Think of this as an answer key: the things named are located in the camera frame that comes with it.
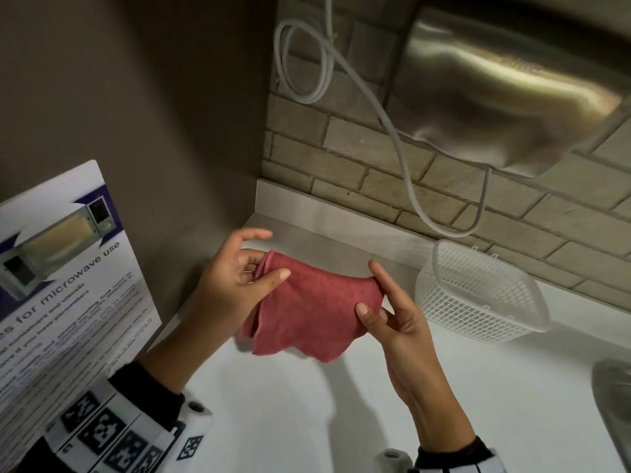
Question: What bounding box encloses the person's left hand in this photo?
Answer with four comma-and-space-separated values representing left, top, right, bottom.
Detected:
190, 228, 292, 341

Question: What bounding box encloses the person's right hand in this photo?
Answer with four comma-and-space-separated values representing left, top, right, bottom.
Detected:
355, 260, 448, 408

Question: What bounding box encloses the red cloth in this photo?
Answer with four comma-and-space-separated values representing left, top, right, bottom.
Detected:
238, 250, 386, 364

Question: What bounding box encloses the person's right forearm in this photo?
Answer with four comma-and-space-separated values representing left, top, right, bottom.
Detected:
393, 380, 500, 473

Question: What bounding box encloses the person's left forearm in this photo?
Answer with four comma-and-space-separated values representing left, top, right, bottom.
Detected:
15, 303, 238, 473

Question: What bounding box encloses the white plastic mesh basket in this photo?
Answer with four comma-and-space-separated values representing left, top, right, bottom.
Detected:
414, 239, 552, 344

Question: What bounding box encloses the microwave instruction poster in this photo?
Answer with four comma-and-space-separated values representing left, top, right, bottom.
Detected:
0, 159, 163, 460

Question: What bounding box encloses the white cable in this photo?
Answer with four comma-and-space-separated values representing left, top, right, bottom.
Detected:
273, 0, 494, 238

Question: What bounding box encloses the white wrist mount with markers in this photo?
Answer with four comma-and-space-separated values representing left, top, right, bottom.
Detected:
43, 378, 214, 473

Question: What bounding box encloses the stainless steel wall dispenser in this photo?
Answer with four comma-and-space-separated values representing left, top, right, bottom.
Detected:
384, 0, 631, 179

